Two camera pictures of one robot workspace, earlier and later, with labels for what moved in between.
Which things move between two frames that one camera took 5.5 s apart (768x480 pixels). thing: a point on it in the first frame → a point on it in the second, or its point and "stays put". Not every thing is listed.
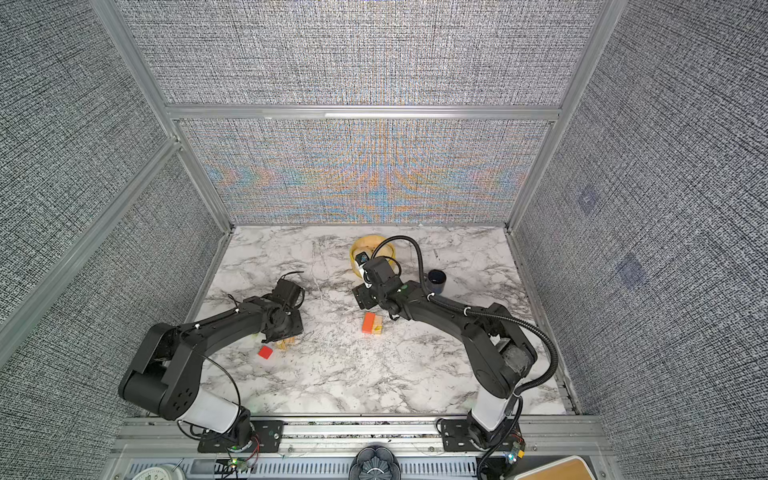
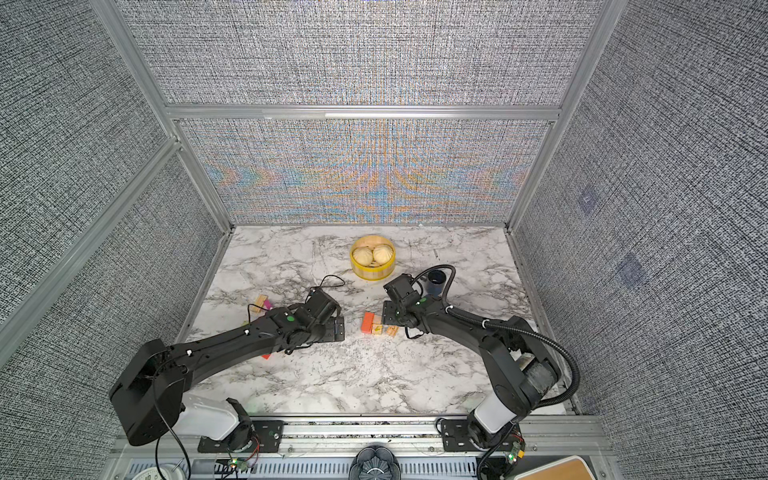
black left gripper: x=299 y=328 → x=334 y=334
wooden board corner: x=569 y=468 stays put
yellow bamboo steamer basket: x=375 y=247 stays put
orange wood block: x=368 y=322 stays put
